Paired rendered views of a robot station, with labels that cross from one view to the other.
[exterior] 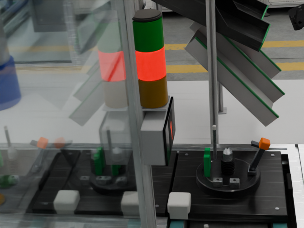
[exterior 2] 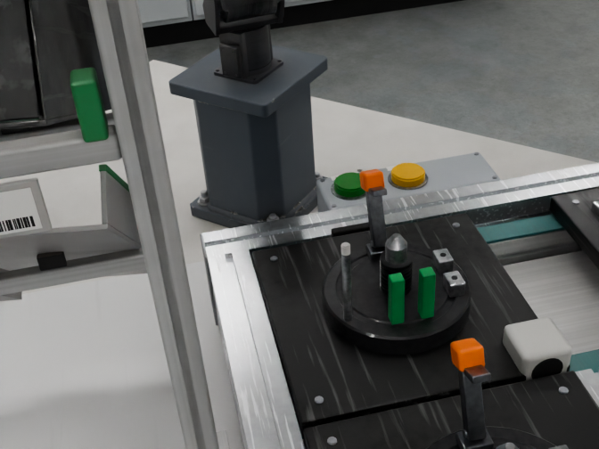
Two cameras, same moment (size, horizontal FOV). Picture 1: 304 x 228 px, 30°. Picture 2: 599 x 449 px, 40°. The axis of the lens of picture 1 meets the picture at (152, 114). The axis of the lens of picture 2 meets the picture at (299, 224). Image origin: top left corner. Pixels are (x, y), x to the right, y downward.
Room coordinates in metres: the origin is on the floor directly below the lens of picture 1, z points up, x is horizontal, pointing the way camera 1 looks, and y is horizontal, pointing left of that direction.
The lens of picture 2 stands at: (1.31, 0.37, 1.50)
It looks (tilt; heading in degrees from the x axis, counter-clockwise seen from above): 36 degrees down; 250
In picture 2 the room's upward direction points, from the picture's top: 4 degrees counter-clockwise
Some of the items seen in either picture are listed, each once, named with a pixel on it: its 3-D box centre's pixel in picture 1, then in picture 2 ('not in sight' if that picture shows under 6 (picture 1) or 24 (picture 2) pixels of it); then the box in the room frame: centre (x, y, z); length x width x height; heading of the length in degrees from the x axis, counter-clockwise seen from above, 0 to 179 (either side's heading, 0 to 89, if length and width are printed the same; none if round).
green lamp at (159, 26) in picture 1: (147, 32); not in sight; (0.86, 0.00, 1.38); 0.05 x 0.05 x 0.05
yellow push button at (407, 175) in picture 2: not in sight; (407, 177); (0.90, -0.35, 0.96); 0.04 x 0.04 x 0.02
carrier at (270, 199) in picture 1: (227, 163); (396, 268); (1.03, -0.15, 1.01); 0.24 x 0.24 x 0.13; 80
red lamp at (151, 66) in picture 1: (149, 61); not in sight; (0.86, 0.00, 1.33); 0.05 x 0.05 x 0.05
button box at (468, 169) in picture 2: not in sight; (407, 199); (0.90, -0.35, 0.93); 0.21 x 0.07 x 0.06; 170
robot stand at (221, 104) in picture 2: not in sight; (256, 138); (1.03, -0.53, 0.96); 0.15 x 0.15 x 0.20; 35
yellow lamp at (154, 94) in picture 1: (152, 88); not in sight; (0.86, 0.00, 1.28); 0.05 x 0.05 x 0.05
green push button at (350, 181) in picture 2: not in sight; (350, 187); (0.97, -0.36, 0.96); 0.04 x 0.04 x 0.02
